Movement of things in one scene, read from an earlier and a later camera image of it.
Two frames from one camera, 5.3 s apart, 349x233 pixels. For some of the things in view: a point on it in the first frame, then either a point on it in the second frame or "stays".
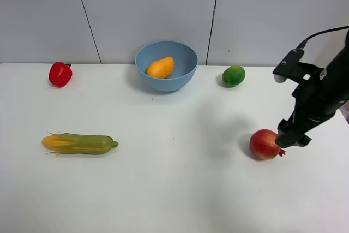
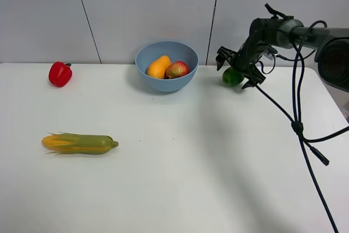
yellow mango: (163, 67) stays
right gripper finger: (304, 141) to (254, 76)
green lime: (233, 76) stays
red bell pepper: (60, 74) stays
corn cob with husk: (61, 143) stays
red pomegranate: (263, 144) to (176, 69)
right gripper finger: (287, 135) to (224, 54)
